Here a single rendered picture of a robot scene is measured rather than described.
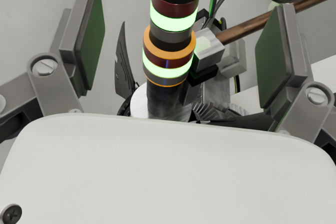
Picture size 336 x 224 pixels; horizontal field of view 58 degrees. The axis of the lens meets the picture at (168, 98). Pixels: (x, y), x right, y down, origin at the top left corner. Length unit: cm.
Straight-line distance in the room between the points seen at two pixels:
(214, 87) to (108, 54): 154
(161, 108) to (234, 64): 51
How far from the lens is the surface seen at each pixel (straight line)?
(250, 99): 79
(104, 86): 209
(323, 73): 73
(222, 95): 80
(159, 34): 23
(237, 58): 80
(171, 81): 26
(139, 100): 35
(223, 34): 30
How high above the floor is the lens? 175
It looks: 59 degrees down
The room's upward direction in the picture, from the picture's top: 9 degrees clockwise
